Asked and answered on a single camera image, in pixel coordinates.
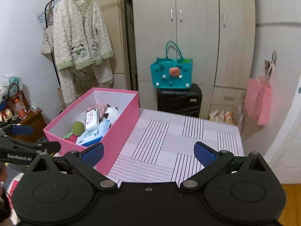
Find black suitcase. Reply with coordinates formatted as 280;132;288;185
157;84;203;118

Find large blue wet wipes pack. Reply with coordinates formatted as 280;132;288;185
76;119;110;147

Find white black plush dog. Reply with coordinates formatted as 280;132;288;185
78;104;122;127

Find hair ties on hook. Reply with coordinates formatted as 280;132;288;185
264;50;278;78

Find pink storage box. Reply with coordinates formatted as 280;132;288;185
43;88;139;175

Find cream knitted cardigan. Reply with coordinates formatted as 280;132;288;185
53;0;114;106

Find striped pink tablecloth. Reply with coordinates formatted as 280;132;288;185
107;109;244;185

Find small white tissue pack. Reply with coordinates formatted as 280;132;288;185
85;109;100;131

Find teal felt handbag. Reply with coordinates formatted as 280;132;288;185
150;40;193;89

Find pink floral fabric cap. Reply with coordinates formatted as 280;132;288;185
85;104;109;119

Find yellow gift bag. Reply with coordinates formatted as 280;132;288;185
209;110;233;124

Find pink paper shopping bag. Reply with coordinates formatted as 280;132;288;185
244;76;272;126

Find pink strawberry plush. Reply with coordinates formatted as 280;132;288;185
63;121;85;143

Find beige wardrobe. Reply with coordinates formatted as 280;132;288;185
125;0;256;118

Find person's right hand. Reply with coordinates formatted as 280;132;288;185
1;162;12;225

